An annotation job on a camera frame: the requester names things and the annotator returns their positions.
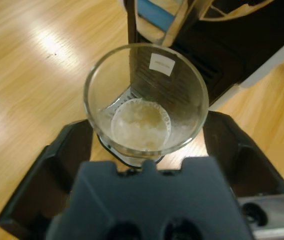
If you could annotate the clear drinking glass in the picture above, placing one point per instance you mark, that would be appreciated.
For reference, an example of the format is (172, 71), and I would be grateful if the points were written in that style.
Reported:
(144, 130)

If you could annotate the white capsule coffee machine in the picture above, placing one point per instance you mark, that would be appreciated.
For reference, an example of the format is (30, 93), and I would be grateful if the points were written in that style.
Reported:
(219, 50)

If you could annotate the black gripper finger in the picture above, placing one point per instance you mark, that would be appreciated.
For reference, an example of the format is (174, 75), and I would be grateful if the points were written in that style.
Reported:
(244, 170)
(57, 170)

